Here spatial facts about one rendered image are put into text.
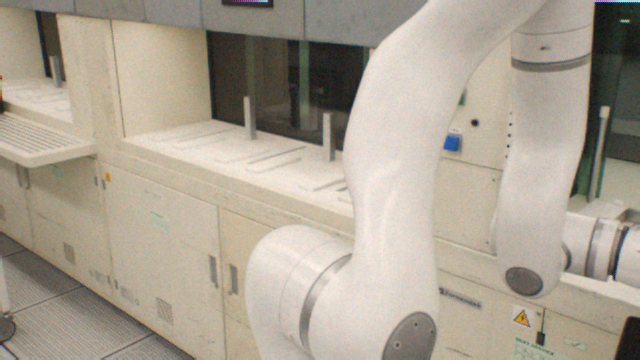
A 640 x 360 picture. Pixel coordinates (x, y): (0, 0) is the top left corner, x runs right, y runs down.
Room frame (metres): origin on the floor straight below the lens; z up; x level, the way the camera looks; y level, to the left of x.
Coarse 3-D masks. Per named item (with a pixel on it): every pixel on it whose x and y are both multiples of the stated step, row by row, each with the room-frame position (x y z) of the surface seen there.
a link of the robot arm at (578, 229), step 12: (576, 216) 0.77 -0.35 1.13; (588, 216) 0.77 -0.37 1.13; (492, 228) 0.79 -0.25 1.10; (564, 228) 0.75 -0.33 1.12; (576, 228) 0.75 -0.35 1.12; (588, 228) 0.74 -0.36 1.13; (492, 240) 0.79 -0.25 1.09; (564, 240) 0.74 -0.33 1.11; (576, 240) 0.74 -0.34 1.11; (588, 240) 0.73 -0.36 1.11; (492, 252) 0.80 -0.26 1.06; (576, 252) 0.73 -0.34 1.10; (588, 252) 0.73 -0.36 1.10; (576, 264) 0.73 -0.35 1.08
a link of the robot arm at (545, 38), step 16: (560, 0) 0.71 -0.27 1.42; (576, 0) 0.71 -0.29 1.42; (592, 0) 0.73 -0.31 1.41; (544, 16) 0.72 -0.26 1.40; (560, 16) 0.71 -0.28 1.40; (576, 16) 0.71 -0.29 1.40; (592, 16) 0.73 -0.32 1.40; (512, 32) 0.76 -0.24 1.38; (528, 32) 0.73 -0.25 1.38; (544, 32) 0.72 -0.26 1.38; (560, 32) 0.71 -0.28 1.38; (576, 32) 0.71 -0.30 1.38; (592, 32) 0.74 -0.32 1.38; (512, 48) 0.76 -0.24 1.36; (528, 48) 0.73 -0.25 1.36; (544, 48) 0.72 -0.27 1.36; (560, 48) 0.71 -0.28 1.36; (576, 48) 0.72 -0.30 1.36
